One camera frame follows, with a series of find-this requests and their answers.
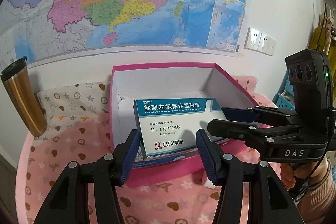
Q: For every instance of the person's right hand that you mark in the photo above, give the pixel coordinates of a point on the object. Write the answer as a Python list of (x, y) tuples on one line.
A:
[(289, 175)]

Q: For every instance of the peach cosmetic tube white cap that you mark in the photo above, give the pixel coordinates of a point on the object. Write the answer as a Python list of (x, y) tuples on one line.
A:
[(207, 183)]

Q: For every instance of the white teal medicine box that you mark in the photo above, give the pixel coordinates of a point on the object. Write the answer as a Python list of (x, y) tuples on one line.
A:
[(174, 122)]

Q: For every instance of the pink sweater right forearm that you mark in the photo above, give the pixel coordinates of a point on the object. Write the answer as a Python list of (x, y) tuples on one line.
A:
[(317, 204)]

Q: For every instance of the white wall socket panel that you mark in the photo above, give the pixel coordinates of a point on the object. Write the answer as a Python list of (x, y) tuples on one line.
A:
[(259, 42)]

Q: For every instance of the colourful wall map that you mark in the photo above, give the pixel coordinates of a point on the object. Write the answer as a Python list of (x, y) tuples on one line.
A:
[(40, 29)]

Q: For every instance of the yellow hanging garment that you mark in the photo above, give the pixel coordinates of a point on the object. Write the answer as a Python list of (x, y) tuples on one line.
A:
[(322, 39)]

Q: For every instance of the blue Antine medicine box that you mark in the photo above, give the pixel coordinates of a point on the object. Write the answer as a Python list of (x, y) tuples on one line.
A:
[(174, 154)]

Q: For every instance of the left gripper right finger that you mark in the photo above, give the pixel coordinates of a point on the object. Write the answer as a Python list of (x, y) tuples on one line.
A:
[(269, 201)]

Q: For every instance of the blue perforated plastic baskets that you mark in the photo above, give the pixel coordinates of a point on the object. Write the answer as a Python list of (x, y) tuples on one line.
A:
[(284, 98)]

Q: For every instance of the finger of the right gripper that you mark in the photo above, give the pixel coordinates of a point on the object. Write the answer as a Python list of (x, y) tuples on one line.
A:
[(252, 115), (239, 132)]

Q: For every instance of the white clothes rack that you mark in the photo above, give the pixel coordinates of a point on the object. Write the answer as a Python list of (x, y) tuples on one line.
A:
[(327, 18)]

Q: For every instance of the pink cardboard box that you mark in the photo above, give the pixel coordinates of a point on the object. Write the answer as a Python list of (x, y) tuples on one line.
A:
[(172, 80)]

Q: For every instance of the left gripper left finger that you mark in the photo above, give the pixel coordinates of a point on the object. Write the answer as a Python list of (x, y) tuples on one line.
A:
[(68, 200)]

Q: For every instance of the black right camera module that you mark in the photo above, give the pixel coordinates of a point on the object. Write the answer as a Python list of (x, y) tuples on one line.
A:
[(309, 75)]

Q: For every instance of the pink patterned tablecloth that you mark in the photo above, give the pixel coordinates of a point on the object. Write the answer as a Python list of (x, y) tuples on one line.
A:
[(79, 130)]

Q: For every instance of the gold steel travel tumbler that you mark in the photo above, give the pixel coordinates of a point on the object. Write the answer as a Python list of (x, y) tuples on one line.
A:
[(15, 79)]

